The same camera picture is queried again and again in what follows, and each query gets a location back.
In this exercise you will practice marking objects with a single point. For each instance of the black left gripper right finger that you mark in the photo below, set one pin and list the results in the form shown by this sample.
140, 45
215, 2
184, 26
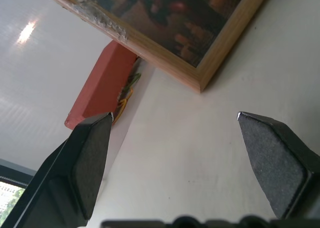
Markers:
277, 163

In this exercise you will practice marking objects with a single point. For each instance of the dark window frame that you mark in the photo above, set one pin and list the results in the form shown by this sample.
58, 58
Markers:
15, 171

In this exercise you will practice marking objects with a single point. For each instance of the red rectangular box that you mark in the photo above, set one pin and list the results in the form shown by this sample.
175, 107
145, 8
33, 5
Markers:
102, 85

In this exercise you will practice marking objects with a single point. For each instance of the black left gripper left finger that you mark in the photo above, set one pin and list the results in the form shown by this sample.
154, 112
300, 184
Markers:
82, 168

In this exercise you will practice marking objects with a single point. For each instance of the wooden picture frame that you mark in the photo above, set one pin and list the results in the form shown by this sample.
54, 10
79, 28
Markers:
175, 25

